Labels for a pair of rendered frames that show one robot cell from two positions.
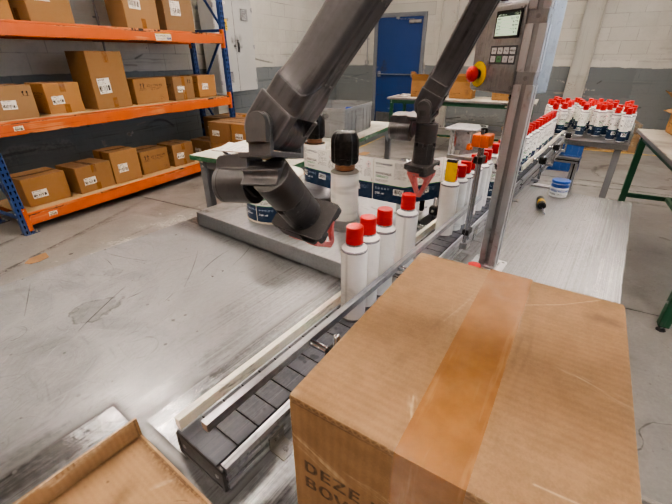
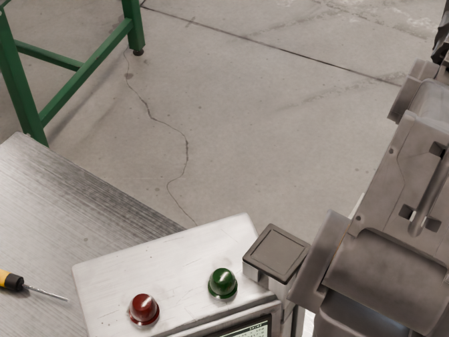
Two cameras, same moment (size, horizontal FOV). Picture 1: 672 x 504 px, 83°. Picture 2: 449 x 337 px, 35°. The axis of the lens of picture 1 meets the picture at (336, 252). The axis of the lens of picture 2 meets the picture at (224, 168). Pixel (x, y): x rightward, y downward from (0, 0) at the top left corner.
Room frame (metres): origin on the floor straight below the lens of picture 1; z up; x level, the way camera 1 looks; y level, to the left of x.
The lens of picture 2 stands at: (0.99, -0.10, 2.02)
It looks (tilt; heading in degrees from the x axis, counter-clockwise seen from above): 50 degrees down; 271
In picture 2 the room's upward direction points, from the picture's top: 3 degrees counter-clockwise
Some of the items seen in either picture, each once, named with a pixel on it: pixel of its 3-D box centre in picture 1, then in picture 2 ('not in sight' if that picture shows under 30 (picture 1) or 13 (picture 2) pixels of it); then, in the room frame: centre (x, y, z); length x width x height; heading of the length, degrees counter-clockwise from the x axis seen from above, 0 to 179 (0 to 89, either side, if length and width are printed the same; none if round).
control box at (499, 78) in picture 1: (512, 49); (184, 331); (1.04, -0.43, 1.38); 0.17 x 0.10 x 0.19; 19
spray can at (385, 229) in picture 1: (382, 252); not in sight; (0.74, -0.10, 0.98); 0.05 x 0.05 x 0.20
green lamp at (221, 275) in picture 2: not in sight; (222, 281); (1.00, -0.42, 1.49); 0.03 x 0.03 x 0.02
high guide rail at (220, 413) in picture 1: (404, 260); not in sight; (0.75, -0.16, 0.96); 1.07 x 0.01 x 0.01; 144
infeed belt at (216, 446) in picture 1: (435, 247); not in sight; (1.00, -0.30, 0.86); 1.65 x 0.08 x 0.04; 144
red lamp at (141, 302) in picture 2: not in sight; (143, 307); (1.07, -0.40, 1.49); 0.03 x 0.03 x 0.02
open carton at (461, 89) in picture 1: (463, 85); not in sight; (6.44, -1.99, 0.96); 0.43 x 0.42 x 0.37; 59
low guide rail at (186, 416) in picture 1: (375, 269); not in sight; (0.79, -0.10, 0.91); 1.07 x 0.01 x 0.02; 144
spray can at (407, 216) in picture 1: (405, 234); not in sight; (0.83, -0.17, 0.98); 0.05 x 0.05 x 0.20
